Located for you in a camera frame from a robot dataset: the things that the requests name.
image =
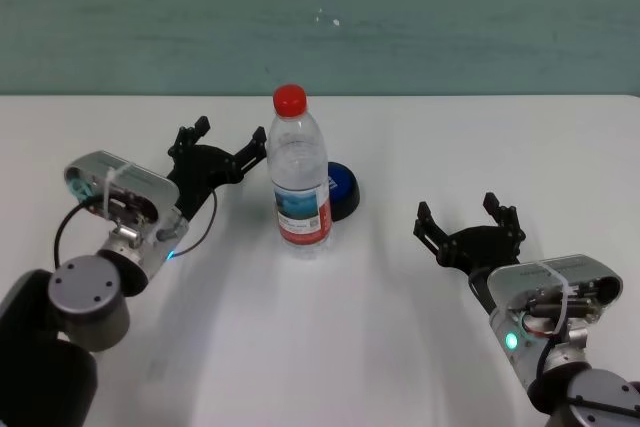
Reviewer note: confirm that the white zip tie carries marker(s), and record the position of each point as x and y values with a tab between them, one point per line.
107	192
562	292

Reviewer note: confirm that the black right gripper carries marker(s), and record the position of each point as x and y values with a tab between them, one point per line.
475	247

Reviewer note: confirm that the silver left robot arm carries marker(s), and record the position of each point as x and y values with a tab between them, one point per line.
85	297

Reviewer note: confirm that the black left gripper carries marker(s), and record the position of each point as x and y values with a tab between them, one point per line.
200	172

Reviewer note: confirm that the blue push button black base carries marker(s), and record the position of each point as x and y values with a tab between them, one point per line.
344	189

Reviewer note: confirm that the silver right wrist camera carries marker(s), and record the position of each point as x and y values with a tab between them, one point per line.
585	267

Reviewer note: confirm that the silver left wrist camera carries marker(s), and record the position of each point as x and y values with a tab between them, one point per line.
147	182

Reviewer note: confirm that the clear water bottle red cap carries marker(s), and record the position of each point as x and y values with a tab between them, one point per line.
299	182

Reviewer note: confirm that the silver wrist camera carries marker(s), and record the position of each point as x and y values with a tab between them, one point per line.
147	182
585	267

